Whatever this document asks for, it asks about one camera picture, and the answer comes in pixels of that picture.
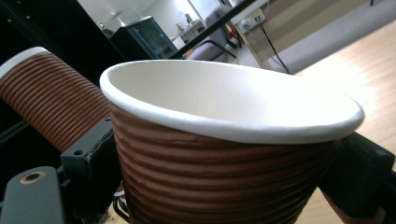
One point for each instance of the black metal frame bar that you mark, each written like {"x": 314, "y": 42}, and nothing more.
{"x": 211, "y": 29}

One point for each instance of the dark glass-door cabinet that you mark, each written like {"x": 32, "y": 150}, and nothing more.
{"x": 146, "y": 40}

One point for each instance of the light desk with items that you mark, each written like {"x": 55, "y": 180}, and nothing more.
{"x": 190, "y": 32}

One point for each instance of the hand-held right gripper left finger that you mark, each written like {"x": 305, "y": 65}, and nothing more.
{"x": 90, "y": 168}

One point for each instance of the brown ribbed paper cup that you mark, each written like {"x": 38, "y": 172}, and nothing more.
{"x": 53, "y": 96}
{"x": 218, "y": 174}

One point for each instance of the white wall socket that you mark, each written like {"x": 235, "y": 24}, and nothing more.
{"x": 255, "y": 17}

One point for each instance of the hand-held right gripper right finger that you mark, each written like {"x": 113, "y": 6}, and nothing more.
{"x": 361, "y": 177}

